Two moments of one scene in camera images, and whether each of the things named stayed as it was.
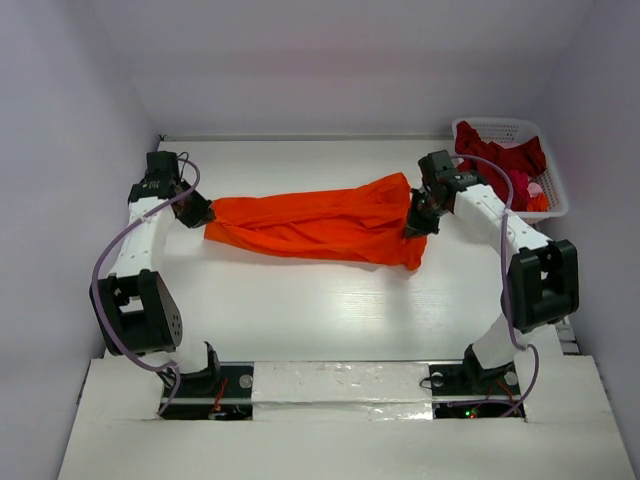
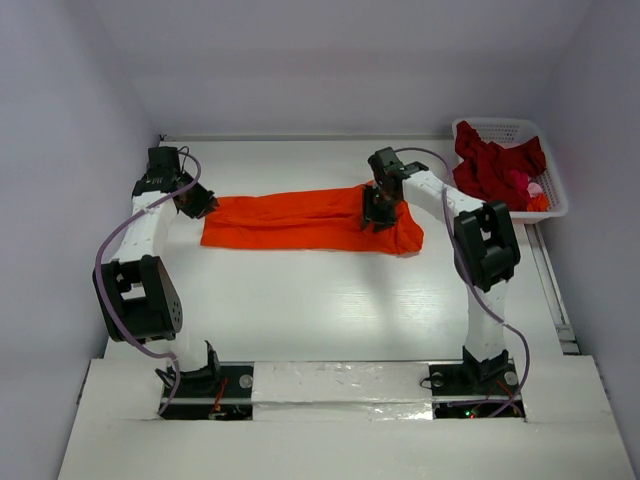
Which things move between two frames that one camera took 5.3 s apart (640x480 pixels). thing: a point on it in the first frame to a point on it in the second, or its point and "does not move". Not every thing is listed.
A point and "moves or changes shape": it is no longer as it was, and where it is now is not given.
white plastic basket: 514,131 does not move
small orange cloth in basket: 538,203 does not move
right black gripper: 420,209 to 378,213
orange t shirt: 364,220 moves or changes shape
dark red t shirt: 524,160 does not move
